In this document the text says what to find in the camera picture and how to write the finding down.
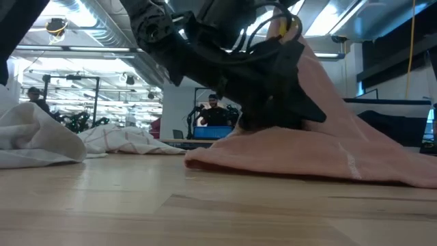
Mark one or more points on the black slanted wall beam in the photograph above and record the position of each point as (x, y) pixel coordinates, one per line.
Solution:
(403, 65)

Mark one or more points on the blue plastic bin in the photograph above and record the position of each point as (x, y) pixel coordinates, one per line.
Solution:
(211, 132)

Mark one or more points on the pink towel with white lines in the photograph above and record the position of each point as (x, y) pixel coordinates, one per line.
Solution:
(307, 153)

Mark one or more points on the navy blue fabric bin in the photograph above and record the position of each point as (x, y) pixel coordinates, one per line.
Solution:
(392, 126)

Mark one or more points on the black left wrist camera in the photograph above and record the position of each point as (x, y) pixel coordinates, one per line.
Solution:
(288, 65)

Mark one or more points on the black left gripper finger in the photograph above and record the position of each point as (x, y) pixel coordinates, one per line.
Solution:
(254, 118)
(297, 106)

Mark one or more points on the white towel with beige stripes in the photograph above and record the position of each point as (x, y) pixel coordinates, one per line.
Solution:
(34, 136)

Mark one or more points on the white towel with red checks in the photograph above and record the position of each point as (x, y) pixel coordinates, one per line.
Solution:
(129, 140)

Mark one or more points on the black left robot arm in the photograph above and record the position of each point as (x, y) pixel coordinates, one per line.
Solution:
(160, 41)

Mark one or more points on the person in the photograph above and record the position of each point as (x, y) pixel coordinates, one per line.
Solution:
(215, 116)
(35, 97)

